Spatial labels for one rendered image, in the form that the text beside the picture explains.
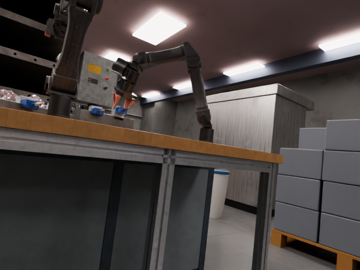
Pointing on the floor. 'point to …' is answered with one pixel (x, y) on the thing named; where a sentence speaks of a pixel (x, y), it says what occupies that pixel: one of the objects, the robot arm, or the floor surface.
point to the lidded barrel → (218, 193)
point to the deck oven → (256, 132)
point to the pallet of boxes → (321, 192)
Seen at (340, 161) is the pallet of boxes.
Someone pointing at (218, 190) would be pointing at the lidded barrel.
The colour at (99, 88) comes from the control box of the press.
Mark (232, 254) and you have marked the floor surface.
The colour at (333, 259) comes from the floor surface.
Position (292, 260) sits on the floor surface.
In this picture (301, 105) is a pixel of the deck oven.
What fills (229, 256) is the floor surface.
